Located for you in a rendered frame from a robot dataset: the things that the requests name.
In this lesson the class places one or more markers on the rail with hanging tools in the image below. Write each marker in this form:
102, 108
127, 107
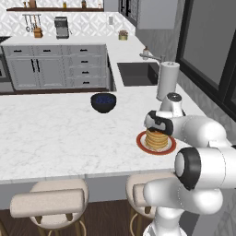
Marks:
31, 15

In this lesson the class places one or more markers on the black framed glass cupboard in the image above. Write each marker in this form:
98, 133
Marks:
128, 10

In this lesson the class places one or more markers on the yellow jar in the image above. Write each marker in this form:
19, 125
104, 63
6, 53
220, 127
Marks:
64, 4

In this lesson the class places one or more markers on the red and white plate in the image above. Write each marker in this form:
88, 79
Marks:
144, 147

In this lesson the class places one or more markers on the stack of pancakes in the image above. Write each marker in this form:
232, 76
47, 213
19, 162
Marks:
156, 140

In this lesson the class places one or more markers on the black bowl of blueberries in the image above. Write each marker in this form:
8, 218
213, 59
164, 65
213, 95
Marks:
103, 103

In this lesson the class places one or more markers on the white soap dispenser bottle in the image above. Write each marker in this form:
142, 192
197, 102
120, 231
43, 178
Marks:
145, 52

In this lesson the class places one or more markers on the dark grey sink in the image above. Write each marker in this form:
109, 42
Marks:
137, 74

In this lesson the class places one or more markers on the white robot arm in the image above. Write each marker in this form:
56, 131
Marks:
199, 172

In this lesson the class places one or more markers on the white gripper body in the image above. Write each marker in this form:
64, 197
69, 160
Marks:
147, 120

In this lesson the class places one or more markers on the white wall socket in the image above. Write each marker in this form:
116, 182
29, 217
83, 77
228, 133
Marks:
111, 20

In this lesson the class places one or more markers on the wooden knife block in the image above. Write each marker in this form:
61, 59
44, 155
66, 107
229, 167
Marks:
38, 32

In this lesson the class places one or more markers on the silver tap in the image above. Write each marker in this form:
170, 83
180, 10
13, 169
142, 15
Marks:
152, 57

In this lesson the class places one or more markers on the grey wall cupboard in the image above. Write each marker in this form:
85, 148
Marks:
156, 14

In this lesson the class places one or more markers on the white paper towel roll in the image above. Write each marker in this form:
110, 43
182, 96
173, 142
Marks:
167, 78

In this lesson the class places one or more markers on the brown bottle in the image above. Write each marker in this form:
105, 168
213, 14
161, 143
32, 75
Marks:
83, 4

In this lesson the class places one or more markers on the brown jar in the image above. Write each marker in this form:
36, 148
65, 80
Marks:
32, 3

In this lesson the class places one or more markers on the dark wooden wall shelf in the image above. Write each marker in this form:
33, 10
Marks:
55, 9

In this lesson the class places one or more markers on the small potted plant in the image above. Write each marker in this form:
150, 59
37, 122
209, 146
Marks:
123, 35

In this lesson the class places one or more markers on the silver coffee machine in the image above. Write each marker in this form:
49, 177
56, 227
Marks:
61, 28

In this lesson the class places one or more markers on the beige stool with wooden legs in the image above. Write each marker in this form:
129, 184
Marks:
138, 192
49, 201

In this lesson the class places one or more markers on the black framed window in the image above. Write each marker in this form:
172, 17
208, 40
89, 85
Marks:
209, 49

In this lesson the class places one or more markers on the grey run of cupboards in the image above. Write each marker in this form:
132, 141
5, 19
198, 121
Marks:
56, 66

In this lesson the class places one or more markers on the small pale bottle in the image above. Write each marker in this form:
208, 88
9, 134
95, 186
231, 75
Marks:
99, 4

